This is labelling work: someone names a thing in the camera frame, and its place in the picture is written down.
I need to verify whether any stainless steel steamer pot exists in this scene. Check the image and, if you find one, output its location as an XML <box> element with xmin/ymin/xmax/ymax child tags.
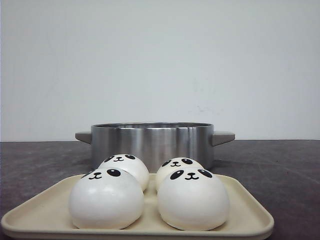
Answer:
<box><xmin>75</xmin><ymin>122</ymin><xmax>235</xmax><ymax>173</ymax></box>

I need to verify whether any beige rectangular plastic tray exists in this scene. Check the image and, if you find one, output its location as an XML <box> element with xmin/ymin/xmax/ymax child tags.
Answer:
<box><xmin>1</xmin><ymin>173</ymin><xmax>274</xmax><ymax>240</ymax></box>

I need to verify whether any panda bun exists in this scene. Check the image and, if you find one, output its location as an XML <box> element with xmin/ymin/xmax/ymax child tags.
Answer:
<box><xmin>97</xmin><ymin>153</ymin><xmax>150</xmax><ymax>192</ymax></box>
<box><xmin>68</xmin><ymin>167</ymin><xmax>144</xmax><ymax>229</ymax></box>
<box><xmin>157</xmin><ymin>167</ymin><xmax>230</xmax><ymax>231</ymax></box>
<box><xmin>155</xmin><ymin>157</ymin><xmax>204</xmax><ymax>191</ymax></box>

